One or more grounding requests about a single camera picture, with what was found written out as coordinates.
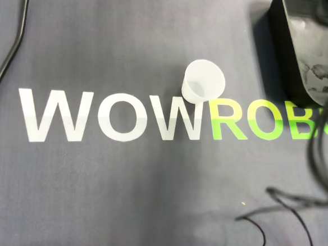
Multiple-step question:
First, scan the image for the translucent white plastic cup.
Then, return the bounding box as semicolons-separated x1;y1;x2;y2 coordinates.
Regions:
178;57;227;105

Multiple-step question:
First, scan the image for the thick black power cable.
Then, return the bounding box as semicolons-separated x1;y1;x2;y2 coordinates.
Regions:
0;0;38;120

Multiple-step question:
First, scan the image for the black 3D-printed tray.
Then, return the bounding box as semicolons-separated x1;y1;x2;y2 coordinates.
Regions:
267;0;328;112

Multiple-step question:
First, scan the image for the thin red black wire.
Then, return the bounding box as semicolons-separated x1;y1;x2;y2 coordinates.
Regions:
234;213;267;246

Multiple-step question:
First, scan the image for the black robot servo cable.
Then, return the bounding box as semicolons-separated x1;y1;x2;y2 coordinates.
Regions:
266;183;328;246
302;89;328;208

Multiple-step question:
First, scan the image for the dark grey WOWROBO printed mat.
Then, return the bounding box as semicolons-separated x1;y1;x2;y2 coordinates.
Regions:
0;0;328;246

